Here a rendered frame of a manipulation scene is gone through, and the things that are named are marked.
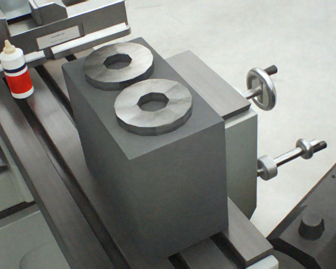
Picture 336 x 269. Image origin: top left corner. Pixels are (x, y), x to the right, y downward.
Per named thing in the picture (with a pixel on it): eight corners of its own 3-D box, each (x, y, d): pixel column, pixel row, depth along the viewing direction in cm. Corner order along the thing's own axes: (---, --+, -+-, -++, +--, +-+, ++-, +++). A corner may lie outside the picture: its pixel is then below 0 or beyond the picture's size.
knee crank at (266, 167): (317, 141, 153) (318, 123, 149) (332, 153, 149) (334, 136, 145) (248, 174, 146) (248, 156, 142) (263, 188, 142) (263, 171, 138)
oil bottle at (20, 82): (30, 82, 106) (14, 31, 99) (37, 94, 104) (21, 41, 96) (9, 91, 105) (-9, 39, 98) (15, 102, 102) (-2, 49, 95)
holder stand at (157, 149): (156, 136, 92) (140, 26, 79) (230, 228, 76) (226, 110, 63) (86, 165, 88) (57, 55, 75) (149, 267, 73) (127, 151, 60)
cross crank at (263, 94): (261, 90, 157) (261, 54, 149) (288, 112, 149) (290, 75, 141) (212, 111, 152) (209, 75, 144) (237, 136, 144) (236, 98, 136)
